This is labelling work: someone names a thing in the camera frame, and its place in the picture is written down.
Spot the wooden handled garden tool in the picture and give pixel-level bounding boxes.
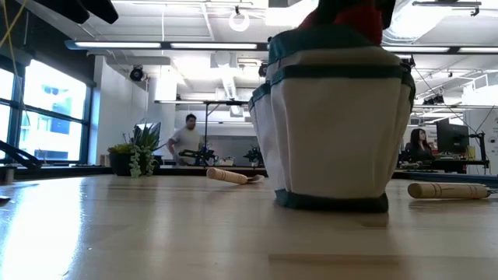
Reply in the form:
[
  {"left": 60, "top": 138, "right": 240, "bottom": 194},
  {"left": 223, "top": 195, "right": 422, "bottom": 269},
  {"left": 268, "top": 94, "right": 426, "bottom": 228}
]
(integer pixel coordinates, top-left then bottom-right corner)
[{"left": 205, "top": 166, "right": 266, "bottom": 186}]

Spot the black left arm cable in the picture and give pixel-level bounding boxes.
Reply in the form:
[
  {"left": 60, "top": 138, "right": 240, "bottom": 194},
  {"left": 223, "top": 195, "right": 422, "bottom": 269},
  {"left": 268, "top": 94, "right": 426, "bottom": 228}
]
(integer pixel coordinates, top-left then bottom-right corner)
[{"left": 0, "top": 139, "right": 43, "bottom": 170}]

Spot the potted plant in black pot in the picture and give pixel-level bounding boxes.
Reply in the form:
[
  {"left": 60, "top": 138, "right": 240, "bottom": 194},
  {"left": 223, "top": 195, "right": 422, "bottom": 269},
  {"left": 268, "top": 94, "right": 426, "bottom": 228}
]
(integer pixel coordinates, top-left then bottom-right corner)
[{"left": 107, "top": 122, "right": 167, "bottom": 179}]

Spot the thin yellow cord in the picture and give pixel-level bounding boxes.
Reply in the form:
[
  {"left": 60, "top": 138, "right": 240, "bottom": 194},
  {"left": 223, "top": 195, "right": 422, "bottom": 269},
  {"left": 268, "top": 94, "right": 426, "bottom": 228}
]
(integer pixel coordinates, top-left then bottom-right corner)
[{"left": 0, "top": 0, "right": 26, "bottom": 79}]

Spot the wooden handled garden trowel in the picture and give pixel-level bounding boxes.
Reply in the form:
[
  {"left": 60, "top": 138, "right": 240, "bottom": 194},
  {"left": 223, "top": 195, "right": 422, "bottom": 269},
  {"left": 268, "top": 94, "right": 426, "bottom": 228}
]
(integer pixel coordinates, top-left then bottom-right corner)
[{"left": 407, "top": 181, "right": 498, "bottom": 201}]

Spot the black metal frame stand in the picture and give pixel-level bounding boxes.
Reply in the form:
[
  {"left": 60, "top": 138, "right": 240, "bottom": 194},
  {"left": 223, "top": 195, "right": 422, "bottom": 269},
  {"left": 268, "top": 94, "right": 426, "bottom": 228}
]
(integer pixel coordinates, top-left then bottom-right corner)
[{"left": 155, "top": 99, "right": 250, "bottom": 168}]

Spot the long ceiling light bar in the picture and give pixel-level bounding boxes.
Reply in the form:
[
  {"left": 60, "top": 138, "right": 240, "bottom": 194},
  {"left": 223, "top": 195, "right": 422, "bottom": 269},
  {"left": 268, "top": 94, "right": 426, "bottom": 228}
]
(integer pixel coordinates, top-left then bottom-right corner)
[{"left": 65, "top": 40, "right": 498, "bottom": 54}]

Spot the dark window frame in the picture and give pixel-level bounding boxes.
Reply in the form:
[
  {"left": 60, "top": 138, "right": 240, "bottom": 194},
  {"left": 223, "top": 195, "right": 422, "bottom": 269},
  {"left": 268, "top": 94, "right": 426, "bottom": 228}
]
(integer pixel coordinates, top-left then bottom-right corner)
[{"left": 0, "top": 58, "right": 94, "bottom": 164}]

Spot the black monitor stand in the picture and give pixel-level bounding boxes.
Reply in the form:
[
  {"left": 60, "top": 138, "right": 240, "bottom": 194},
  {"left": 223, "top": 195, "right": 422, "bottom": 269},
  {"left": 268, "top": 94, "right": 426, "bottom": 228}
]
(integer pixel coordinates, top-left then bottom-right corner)
[{"left": 468, "top": 131, "right": 487, "bottom": 168}]

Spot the small grey metal post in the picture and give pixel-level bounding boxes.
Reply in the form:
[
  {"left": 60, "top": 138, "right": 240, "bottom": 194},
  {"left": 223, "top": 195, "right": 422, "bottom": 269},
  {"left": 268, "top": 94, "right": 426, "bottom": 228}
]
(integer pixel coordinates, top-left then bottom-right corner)
[{"left": 2, "top": 165, "right": 16, "bottom": 185}]

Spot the black table edge rail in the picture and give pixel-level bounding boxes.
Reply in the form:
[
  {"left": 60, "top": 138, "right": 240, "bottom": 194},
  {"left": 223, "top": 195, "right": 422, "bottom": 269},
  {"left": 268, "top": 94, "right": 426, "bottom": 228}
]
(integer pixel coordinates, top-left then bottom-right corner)
[{"left": 0, "top": 165, "right": 498, "bottom": 188}]

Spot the red garden glove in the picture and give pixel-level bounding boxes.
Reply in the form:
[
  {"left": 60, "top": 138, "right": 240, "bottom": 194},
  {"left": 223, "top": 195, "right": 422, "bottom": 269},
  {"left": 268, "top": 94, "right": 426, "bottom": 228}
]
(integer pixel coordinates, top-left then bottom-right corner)
[{"left": 298, "top": 0, "right": 384, "bottom": 44}]

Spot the round white ring lamp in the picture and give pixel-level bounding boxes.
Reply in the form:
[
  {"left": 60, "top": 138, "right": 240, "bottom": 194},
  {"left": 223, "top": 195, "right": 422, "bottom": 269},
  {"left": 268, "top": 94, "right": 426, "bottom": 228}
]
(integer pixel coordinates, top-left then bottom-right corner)
[{"left": 228, "top": 5, "right": 251, "bottom": 33}]

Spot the white canvas gardening bag green trim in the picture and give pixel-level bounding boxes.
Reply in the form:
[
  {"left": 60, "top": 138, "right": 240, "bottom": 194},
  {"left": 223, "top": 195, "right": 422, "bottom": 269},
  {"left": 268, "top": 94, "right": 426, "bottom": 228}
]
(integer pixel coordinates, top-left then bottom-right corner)
[{"left": 247, "top": 23, "right": 416, "bottom": 214}]

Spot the black computer monitor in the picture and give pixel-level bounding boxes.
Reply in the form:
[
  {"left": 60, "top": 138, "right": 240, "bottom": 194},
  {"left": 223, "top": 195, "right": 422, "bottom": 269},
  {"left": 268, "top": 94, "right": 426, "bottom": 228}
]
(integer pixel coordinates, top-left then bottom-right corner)
[{"left": 435, "top": 118, "right": 471, "bottom": 155}]

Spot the dark office desk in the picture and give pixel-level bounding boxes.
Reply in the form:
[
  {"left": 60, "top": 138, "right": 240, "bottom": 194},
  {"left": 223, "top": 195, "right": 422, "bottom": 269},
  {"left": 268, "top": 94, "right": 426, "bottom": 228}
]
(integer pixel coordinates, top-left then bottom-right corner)
[{"left": 396, "top": 157, "right": 490, "bottom": 175}]

